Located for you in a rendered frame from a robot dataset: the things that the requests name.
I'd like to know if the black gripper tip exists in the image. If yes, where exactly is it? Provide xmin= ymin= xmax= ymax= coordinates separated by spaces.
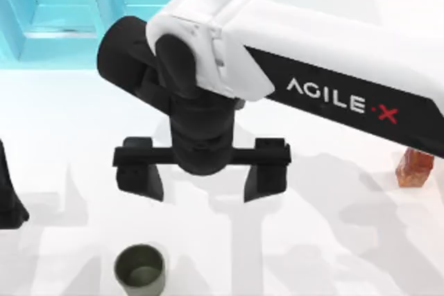
xmin=0 ymin=139 xmax=31 ymax=230

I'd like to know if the brown bread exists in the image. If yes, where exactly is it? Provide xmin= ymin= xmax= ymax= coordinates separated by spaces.
xmin=395 ymin=148 xmax=436 ymax=188

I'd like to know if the dark green cup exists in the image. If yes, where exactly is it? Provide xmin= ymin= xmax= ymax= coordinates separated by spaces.
xmin=113 ymin=243 xmax=167 ymax=296

